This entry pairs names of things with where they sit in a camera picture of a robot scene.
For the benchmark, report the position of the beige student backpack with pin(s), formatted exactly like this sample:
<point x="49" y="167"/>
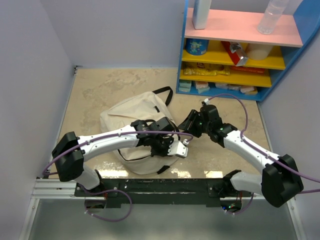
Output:
<point x="148" y="114"/>

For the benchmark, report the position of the orange red packet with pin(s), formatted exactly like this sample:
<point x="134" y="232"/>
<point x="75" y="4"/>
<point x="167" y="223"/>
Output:
<point x="254" y="70"/>

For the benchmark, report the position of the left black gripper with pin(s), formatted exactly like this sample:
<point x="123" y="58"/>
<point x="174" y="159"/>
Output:
<point x="154" y="152"/>

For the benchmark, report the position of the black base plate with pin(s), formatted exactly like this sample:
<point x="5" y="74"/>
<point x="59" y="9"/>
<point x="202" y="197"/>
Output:
<point x="211" y="192"/>

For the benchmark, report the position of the white bowl cup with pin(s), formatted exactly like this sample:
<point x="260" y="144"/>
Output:
<point x="258" y="52"/>

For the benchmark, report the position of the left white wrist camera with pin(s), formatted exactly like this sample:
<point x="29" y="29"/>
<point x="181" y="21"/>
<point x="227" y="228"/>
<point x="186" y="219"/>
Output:
<point x="178" y="149"/>

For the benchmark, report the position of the yellow snack bag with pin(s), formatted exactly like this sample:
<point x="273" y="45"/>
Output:
<point x="205" y="69"/>

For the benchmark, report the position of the blue shelf unit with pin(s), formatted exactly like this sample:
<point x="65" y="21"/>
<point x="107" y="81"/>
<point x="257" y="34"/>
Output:
<point x="290" y="38"/>

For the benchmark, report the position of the white bottle on shelf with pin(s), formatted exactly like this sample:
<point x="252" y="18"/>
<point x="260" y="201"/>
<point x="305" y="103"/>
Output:
<point x="200" y="13"/>

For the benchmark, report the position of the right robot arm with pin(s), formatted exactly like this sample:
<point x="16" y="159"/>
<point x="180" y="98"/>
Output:
<point x="277" y="180"/>

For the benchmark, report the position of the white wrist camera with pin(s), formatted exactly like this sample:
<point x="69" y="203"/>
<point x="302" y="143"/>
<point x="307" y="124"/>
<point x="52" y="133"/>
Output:
<point x="178" y="149"/>
<point x="206" y="102"/>

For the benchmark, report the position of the pastel sponges row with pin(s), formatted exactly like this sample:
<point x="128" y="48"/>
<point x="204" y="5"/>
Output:
<point x="203" y="86"/>

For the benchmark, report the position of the clear plastic bottle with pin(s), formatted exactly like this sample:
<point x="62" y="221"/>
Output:
<point x="272" y="14"/>

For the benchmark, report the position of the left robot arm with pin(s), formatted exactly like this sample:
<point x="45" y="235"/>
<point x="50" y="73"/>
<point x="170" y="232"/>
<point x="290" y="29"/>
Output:
<point x="72" y="152"/>

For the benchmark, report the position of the blue tin can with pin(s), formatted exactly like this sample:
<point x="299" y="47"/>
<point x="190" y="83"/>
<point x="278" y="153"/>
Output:
<point x="196" y="47"/>

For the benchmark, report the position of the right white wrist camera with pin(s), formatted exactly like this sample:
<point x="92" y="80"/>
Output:
<point x="206" y="102"/>

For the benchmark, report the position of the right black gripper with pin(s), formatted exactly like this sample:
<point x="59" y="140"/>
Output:
<point x="193" y="116"/>

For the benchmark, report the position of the red snack packet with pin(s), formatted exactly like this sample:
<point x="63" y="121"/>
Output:
<point x="236" y="52"/>

